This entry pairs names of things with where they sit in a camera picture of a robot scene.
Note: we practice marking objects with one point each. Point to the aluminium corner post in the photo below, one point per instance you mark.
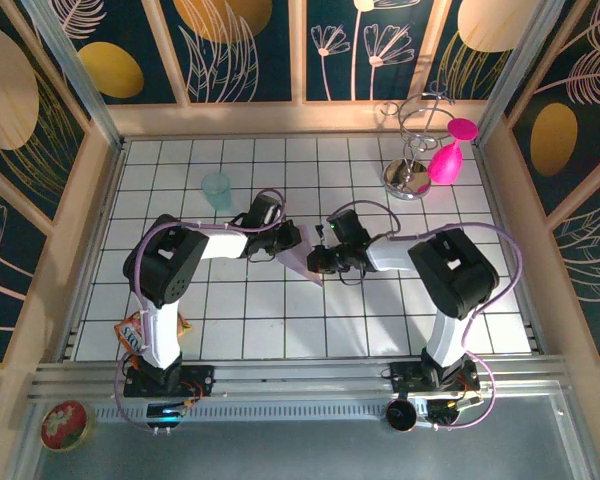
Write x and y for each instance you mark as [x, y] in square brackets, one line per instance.
[75, 75]
[515, 65]

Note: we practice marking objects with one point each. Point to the pink wine glass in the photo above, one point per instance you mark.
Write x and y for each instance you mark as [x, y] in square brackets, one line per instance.
[446, 162]

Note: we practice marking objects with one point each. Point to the lilac square paper sheet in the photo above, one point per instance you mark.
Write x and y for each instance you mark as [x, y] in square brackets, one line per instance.
[297, 260]

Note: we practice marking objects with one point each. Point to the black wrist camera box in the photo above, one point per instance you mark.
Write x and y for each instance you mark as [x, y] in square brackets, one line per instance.
[264, 212]
[350, 227]

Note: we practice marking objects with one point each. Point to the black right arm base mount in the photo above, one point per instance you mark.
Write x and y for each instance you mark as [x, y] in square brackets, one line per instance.
[410, 377]

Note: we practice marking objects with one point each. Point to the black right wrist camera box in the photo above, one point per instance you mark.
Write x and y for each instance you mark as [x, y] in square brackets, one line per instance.
[350, 227]

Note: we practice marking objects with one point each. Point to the orange snack bag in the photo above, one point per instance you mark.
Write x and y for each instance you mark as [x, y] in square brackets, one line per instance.
[130, 332]

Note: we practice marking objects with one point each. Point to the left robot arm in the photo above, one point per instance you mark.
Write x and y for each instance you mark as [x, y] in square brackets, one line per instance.
[170, 270]

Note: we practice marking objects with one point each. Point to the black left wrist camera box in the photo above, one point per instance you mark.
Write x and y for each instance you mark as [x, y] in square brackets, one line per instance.
[264, 212]

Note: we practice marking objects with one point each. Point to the black round cup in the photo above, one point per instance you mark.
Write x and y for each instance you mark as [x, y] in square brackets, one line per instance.
[401, 415]

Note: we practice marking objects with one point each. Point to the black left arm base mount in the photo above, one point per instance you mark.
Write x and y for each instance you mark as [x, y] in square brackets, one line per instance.
[195, 380]

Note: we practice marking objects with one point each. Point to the aluminium mounting rail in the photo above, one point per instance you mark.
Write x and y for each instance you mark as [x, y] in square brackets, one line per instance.
[300, 372]

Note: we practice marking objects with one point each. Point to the round red tin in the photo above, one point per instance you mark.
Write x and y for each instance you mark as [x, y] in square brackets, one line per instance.
[66, 425]

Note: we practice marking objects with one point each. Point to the translucent teal plastic cup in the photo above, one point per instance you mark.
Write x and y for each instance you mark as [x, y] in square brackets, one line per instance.
[217, 192]

